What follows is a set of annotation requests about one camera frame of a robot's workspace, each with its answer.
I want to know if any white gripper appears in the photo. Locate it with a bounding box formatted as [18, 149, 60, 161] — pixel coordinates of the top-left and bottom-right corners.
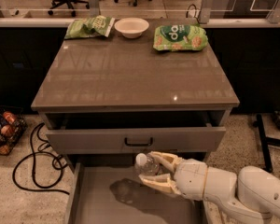
[139, 151, 207, 201]

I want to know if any clear plastic water bottle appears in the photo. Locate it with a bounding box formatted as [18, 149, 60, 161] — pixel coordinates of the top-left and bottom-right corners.
[134, 153, 161, 175]

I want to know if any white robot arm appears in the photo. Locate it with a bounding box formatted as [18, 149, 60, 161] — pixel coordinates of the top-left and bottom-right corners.
[135, 151, 280, 224]

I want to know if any grey top drawer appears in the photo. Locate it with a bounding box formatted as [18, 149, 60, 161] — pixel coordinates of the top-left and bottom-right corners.
[45, 110, 227, 156]

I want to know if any grey open middle drawer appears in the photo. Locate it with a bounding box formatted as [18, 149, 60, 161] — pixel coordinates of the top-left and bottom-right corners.
[64, 162, 210, 224]

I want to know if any grey drawer cabinet counter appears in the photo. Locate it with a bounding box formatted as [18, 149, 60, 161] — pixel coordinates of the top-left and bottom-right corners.
[32, 19, 239, 168]

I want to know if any black stand leg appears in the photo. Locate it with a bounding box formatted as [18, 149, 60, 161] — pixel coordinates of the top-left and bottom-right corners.
[253, 114, 280, 173]

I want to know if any green snack bag right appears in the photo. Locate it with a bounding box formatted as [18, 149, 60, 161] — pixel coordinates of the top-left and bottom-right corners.
[153, 24, 208, 51]

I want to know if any white paper bowl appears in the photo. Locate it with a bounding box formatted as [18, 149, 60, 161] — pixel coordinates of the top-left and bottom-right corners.
[115, 18, 149, 39]

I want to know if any green chip bag left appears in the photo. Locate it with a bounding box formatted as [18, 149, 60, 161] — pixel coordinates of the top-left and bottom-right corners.
[64, 15, 115, 39]

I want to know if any black office chair left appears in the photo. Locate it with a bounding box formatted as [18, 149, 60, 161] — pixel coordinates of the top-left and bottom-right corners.
[48, 0, 90, 17]

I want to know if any black drawer handle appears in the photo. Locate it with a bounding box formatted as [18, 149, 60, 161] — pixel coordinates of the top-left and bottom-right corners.
[124, 137, 154, 147]

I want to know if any black floor cable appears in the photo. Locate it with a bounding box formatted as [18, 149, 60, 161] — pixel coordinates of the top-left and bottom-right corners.
[11, 122, 71, 196]

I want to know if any black wire basket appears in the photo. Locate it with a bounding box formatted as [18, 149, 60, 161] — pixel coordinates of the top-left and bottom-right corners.
[0, 106, 27, 156]

